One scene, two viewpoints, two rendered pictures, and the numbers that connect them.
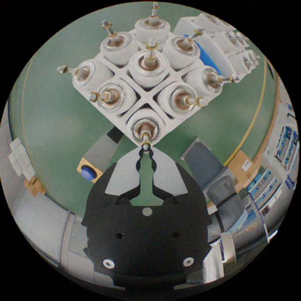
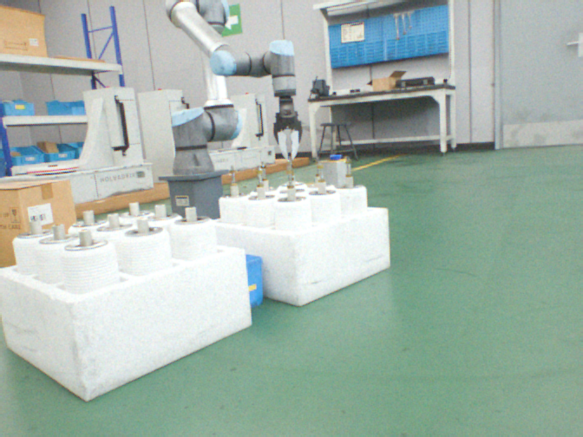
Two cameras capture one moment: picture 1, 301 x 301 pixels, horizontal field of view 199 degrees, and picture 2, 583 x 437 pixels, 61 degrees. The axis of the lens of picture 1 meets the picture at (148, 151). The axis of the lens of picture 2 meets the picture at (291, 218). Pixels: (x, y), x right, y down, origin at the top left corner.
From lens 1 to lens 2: 1.53 m
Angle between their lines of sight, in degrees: 47
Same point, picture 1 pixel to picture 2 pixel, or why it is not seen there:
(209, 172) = (211, 187)
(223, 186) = (202, 162)
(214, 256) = (218, 85)
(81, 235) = (540, 61)
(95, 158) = (330, 168)
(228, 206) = (201, 137)
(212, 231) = (220, 118)
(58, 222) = not seen: outside the picture
